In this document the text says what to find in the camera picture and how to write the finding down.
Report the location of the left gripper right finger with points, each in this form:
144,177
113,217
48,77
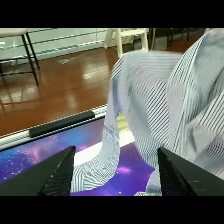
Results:
186,181

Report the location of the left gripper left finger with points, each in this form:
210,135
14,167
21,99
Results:
46,180

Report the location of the white striped shirt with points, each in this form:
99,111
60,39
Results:
150,100

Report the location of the white stool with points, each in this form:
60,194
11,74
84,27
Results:
131,33

